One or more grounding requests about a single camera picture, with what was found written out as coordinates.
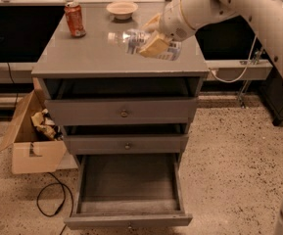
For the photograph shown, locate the grey bottom drawer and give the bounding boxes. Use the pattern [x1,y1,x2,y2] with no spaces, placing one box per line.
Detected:
[65,154,192,230]

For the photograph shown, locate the open cardboard box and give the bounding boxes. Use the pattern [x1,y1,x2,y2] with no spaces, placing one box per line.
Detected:
[0,91,73,174]

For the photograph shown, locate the grey drawer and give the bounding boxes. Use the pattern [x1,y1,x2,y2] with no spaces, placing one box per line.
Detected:
[64,134,188,155]
[65,154,192,230]
[45,98,197,126]

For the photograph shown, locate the dark grey side cabinet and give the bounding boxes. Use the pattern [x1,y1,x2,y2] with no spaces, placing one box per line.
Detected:
[259,68,283,126]

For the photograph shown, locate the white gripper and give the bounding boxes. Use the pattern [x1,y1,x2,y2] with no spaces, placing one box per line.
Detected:
[139,0,196,58]

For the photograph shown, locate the metal stand pole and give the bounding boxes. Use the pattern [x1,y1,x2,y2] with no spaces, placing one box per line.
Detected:
[237,47,265,109]

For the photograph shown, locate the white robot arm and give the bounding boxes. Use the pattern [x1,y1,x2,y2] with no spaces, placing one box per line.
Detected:
[142,0,283,78]

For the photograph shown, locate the grey top drawer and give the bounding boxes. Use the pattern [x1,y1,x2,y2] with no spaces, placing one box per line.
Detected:
[45,98,197,126]

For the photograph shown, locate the black floor cable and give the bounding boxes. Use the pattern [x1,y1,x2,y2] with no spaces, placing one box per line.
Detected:
[36,171,74,235]

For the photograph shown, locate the grey drawer cabinet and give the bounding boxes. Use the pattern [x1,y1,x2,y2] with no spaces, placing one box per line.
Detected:
[31,1,210,164]

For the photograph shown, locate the clear plastic water bottle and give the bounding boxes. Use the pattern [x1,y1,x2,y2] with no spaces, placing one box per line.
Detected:
[108,29,182,61]

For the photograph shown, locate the grey middle drawer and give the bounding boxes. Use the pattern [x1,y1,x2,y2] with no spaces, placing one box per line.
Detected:
[64,134,188,155]

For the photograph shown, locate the crumpled wrappers in box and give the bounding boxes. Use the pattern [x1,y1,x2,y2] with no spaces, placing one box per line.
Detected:
[31,109,63,141]

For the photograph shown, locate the white paper bowl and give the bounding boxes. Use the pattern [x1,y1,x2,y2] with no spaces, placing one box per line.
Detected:
[107,1,138,20]

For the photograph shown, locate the grey wall rail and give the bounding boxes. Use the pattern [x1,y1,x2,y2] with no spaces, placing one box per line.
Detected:
[0,59,272,84]

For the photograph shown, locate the white hanging cable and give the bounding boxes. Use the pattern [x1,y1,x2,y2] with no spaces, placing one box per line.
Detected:
[209,34,259,84]

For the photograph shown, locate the orange soda can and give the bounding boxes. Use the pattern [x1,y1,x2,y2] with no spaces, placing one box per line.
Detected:
[65,2,86,37]

